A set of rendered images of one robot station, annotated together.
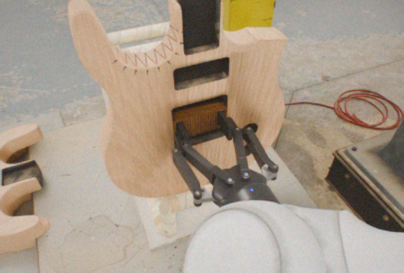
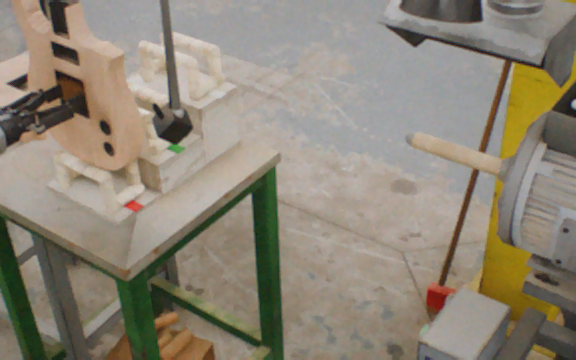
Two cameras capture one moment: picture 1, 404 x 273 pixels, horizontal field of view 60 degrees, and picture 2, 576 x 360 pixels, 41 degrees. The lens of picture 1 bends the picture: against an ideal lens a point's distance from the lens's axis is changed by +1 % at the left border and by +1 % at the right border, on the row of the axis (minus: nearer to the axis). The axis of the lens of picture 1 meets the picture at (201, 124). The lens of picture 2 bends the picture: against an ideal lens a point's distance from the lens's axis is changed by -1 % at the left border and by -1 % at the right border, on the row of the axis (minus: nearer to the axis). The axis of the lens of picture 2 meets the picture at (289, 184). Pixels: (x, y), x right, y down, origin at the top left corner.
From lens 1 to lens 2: 165 cm
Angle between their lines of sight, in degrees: 46
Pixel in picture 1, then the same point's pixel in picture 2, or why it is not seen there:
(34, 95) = (339, 123)
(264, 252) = not seen: outside the picture
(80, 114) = (349, 171)
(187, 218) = (82, 190)
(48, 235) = (36, 143)
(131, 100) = (34, 48)
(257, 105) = (105, 106)
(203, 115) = (71, 88)
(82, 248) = (34, 160)
